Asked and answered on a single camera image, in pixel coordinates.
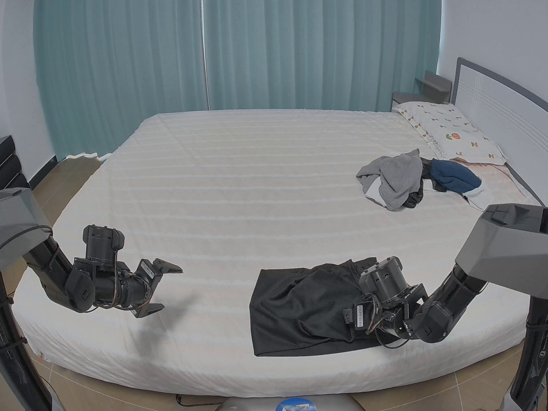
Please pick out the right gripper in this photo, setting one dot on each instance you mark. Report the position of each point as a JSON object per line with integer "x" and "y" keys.
{"x": 376, "y": 319}

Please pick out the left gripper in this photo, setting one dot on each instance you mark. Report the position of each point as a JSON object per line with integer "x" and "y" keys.
{"x": 139, "y": 291}

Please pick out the black T-shirt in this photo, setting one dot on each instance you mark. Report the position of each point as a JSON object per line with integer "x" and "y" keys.
{"x": 299, "y": 306}

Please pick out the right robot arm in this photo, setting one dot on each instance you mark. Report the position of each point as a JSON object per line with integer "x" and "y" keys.
{"x": 492, "y": 246}

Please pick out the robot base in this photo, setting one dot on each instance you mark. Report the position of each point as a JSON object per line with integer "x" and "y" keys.
{"x": 257, "y": 405}

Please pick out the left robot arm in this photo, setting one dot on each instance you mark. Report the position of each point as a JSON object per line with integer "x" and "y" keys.
{"x": 47, "y": 255}

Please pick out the bed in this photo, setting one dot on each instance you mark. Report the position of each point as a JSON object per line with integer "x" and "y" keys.
{"x": 257, "y": 165}

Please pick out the black garment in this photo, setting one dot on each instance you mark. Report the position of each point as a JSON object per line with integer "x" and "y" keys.
{"x": 413, "y": 197}

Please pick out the grey garment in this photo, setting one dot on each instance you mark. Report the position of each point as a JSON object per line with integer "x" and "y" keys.
{"x": 398, "y": 174}

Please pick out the white knit garment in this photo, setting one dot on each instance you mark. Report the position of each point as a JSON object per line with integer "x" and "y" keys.
{"x": 477, "y": 197}

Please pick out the dark blue garment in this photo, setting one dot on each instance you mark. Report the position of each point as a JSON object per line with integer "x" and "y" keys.
{"x": 456, "y": 176}

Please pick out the black chest of drawers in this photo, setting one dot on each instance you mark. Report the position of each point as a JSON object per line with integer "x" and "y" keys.
{"x": 10, "y": 169}

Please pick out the white printed pillow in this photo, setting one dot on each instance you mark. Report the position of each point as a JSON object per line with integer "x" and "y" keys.
{"x": 454, "y": 131}

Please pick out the blue-green curtain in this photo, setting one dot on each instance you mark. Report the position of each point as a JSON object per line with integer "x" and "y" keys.
{"x": 321, "y": 37}
{"x": 120, "y": 58}

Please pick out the grey bedside table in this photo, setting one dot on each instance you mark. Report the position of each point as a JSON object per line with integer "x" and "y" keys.
{"x": 432, "y": 82}

